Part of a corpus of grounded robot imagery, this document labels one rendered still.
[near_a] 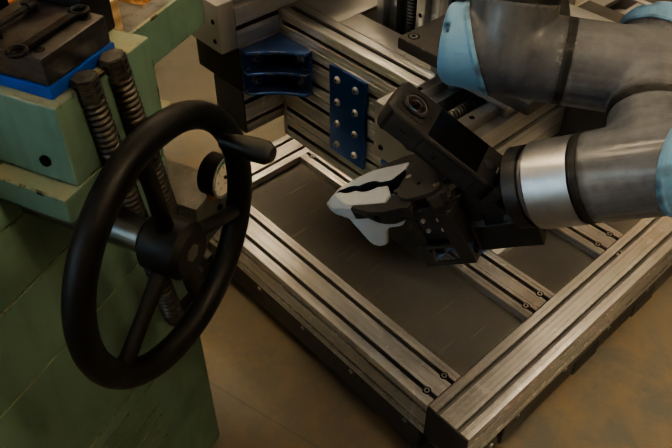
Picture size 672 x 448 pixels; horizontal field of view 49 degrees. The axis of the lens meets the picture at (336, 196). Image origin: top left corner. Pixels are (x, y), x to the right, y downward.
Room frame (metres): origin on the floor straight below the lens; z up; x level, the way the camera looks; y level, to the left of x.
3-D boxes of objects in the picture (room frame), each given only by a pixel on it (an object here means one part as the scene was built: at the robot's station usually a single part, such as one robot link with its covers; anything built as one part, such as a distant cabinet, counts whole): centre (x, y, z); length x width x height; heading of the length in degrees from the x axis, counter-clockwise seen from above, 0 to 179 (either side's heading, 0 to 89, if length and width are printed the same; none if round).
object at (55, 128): (0.62, 0.27, 0.91); 0.15 x 0.14 x 0.09; 156
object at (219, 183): (0.80, 0.17, 0.65); 0.06 x 0.04 x 0.08; 156
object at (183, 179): (0.83, 0.23, 0.58); 0.12 x 0.08 x 0.08; 66
